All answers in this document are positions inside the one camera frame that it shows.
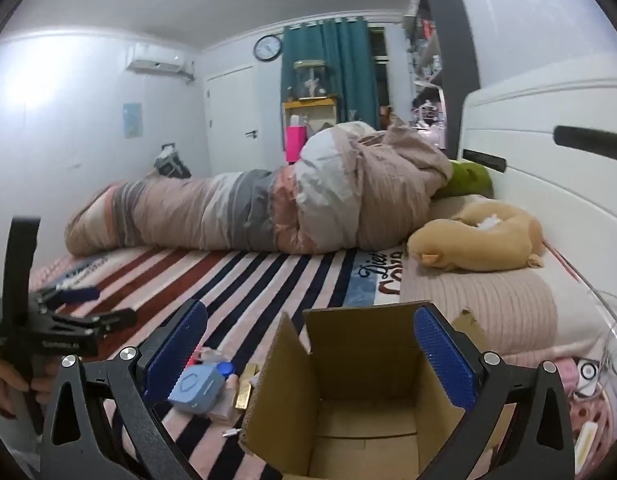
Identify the round wall clock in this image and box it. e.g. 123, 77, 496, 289
253, 35, 282, 62

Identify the black bag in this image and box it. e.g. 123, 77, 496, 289
155, 143, 192, 179

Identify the window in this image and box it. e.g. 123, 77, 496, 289
369, 25, 390, 106

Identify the white door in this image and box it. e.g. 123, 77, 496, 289
206, 65, 260, 176

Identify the light blue plastic device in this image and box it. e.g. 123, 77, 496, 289
167, 364, 225, 417

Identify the person's left hand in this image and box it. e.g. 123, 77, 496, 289
0, 352, 59, 419

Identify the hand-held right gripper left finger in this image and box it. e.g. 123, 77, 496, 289
38, 299, 212, 480

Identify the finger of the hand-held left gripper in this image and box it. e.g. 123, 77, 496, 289
53, 308, 138, 334
37, 286, 102, 311

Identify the gold rectangular box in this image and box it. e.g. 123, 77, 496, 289
233, 364, 262, 409

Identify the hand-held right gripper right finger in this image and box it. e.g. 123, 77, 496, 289
413, 305, 577, 480

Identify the yellow plush toy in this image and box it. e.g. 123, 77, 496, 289
407, 201, 545, 273

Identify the dark tall bookshelf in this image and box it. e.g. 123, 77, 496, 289
399, 0, 482, 153

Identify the light blue wall poster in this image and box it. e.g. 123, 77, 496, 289
123, 102, 143, 138

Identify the teal curtain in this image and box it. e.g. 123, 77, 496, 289
281, 16, 379, 131

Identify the pink patterned cloth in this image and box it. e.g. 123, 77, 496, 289
553, 355, 617, 480

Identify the pink grey patchwork quilt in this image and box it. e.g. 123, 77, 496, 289
64, 121, 453, 256

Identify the brown cardboard box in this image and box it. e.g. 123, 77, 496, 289
240, 300, 519, 480

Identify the pink container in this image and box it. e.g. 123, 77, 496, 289
285, 125, 308, 163

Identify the white air conditioner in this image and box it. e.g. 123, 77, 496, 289
127, 43, 195, 83

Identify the yellow cabinet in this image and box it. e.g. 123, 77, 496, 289
282, 98, 337, 163

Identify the pink ribbed pillow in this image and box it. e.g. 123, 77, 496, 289
399, 255, 609, 357

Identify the striped plush blanket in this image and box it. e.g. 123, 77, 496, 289
28, 247, 405, 480

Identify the glass tank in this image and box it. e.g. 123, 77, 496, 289
293, 60, 334, 101

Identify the white bed headboard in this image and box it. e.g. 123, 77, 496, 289
461, 77, 617, 311

